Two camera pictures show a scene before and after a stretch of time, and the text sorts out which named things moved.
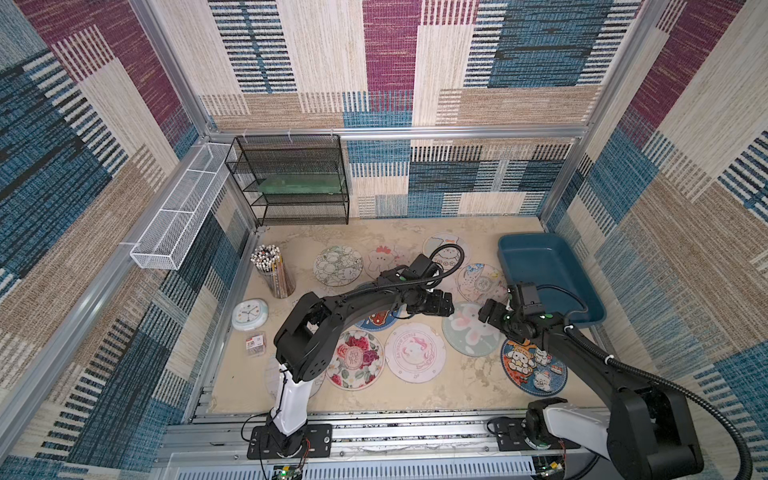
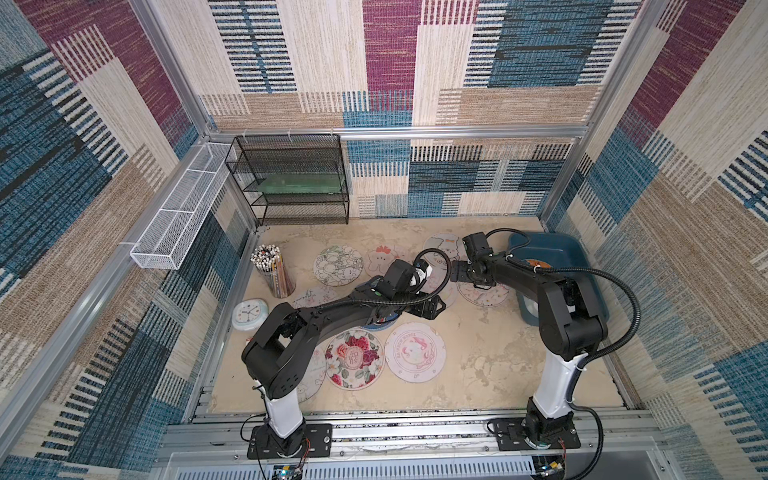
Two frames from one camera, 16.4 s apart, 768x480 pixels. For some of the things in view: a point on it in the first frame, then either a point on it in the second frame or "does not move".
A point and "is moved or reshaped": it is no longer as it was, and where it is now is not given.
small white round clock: x=250 y=314 does not move
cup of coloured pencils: x=269 y=262 does not move
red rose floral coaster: x=358 y=361 does not move
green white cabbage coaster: x=338 y=265 does not move
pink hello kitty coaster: x=415 y=353 does not move
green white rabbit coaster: x=466 y=335 is moved or reshaped
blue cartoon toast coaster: x=379 y=321 does not move
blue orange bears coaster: x=532 y=370 → x=535 y=262
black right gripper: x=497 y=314 → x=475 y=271
